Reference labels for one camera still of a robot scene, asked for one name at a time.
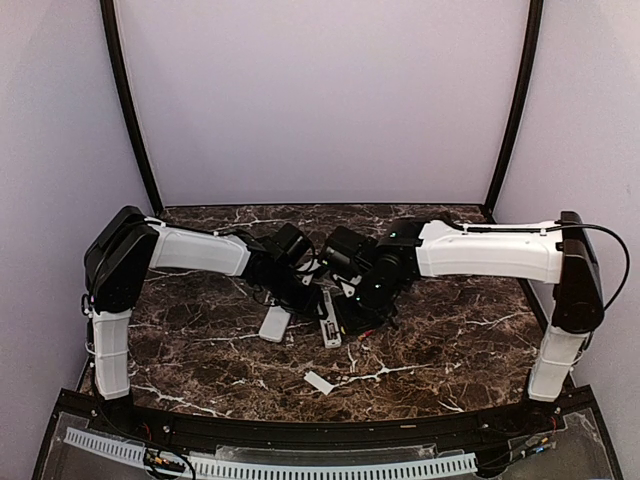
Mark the white air conditioner remote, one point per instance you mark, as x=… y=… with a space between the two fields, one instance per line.
x=328 y=322

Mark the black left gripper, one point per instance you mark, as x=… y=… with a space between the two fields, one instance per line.
x=307 y=308

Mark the black frame post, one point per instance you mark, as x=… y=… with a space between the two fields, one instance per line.
x=517 y=107
x=126 y=100

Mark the black left frame post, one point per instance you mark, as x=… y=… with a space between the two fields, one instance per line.
x=126 y=100

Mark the red AAA battery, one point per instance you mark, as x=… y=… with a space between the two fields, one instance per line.
x=367 y=334

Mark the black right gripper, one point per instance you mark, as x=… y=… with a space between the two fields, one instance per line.
x=351 y=324

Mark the black right frame post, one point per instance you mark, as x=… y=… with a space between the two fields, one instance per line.
x=517 y=107

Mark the white remote control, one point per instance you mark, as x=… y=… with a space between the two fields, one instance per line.
x=274 y=324

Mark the black front rail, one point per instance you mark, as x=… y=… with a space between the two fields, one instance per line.
x=465 y=430

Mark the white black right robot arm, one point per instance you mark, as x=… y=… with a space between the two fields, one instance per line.
x=373 y=272

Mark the long white battery cover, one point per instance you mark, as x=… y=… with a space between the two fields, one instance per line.
x=319 y=383

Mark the white slotted cable duct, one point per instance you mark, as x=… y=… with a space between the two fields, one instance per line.
x=250 y=463

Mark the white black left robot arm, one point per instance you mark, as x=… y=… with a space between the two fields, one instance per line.
x=132 y=244

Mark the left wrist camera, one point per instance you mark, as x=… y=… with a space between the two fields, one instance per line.
x=306 y=273

